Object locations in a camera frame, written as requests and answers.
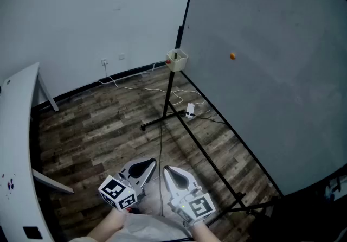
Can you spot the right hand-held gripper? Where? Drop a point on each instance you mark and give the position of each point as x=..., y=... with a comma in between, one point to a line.
x=199, y=207

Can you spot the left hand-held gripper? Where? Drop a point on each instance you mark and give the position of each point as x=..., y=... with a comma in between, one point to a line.
x=116, y=193

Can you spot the black marker pen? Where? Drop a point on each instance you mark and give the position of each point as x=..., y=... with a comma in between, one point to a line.
x=176, y=55

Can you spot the person's left forearm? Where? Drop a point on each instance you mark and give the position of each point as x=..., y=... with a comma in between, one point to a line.
x=108, y=226

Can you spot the person's right forearm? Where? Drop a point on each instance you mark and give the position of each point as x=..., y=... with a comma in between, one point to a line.
x=204, y=232

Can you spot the person's dark trouser leg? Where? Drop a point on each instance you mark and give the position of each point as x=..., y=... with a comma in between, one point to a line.
x=137, y=210

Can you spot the person in white shirt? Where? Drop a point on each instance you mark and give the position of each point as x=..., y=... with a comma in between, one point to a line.
x=146, y=230

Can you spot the white power strip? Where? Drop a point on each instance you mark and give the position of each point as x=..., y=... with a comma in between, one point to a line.
x=190, y=108

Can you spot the cream plastic pen holder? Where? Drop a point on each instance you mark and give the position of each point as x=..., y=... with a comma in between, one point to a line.
x=181, y=64

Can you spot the black rectangular desk patch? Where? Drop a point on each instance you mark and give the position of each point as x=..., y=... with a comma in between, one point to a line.
x=32, y=232

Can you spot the white desk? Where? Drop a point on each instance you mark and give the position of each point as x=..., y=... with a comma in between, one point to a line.
x=16, y=140

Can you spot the orange round magnet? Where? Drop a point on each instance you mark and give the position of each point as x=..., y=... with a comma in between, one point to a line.
x=232, y=56

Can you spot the white wall socket with plug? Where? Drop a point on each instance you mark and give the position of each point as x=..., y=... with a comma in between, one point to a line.
x=104, y=62

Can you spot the white blank wall plate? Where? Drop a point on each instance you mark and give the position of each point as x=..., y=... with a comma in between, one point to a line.
x=122, y=56

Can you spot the grey whiteboard with black frame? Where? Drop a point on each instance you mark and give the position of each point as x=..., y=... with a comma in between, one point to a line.
x=271, y=72

